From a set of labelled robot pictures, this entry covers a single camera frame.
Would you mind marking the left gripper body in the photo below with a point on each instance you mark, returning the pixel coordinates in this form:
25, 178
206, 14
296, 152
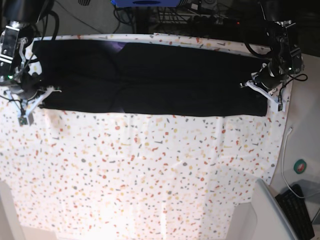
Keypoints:
270, 76

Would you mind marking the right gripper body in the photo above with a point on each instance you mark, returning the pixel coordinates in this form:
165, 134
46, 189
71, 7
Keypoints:
25, 87

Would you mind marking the black t-shirt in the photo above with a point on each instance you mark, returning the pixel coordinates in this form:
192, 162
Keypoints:
97, 76

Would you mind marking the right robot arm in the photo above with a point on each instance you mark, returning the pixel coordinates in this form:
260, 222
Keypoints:
19, 33

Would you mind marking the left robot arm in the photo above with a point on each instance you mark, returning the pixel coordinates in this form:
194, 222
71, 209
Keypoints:
285, 57

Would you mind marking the terrazzo pattern tablecloth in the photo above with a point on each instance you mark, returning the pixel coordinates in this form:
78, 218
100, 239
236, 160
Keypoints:
131, 176

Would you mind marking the green tape roll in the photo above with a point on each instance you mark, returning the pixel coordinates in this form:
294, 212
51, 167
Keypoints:
300, 166

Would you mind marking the black keyboard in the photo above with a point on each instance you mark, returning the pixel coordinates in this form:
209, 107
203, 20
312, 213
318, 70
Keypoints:
296, 212

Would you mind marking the grey laptop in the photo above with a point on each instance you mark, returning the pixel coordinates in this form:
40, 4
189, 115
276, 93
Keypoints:
272, 223

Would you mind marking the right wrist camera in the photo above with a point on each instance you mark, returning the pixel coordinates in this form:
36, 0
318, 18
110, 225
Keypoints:
26, 120

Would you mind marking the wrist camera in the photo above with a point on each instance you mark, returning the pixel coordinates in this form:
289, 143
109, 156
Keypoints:
26, 120
277, 107

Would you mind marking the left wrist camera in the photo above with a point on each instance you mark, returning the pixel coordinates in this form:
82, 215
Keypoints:
277, 107

